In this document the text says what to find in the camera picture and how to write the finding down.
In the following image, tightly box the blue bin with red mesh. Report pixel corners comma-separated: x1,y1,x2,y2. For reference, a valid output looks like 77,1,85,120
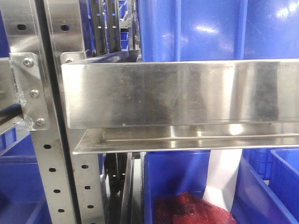
143,151,298,224

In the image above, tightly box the blue bin lower left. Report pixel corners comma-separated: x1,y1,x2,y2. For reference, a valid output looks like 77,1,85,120
0,126,51,224

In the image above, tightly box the stainless steel shelf tray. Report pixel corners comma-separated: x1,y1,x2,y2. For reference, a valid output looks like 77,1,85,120
60,50,299,154

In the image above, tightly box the steel corner bracket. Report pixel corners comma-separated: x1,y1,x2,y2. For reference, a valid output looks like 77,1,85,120
9,52,50,131

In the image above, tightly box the perforated steel shelf upright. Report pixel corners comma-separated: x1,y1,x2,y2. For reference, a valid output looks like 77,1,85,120
0,0,106,224

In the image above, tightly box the blue bin lower right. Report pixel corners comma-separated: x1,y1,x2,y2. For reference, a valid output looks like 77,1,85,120
242,148,299,219

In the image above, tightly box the blue bin on shelf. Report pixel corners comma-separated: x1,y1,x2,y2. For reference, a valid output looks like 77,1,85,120
137,0,299,62

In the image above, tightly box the white paper sheet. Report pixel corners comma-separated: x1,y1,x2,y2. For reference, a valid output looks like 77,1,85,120
203,149,242,212

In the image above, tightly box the red mesh bag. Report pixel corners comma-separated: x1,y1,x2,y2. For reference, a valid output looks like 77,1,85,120
153,191,237,224

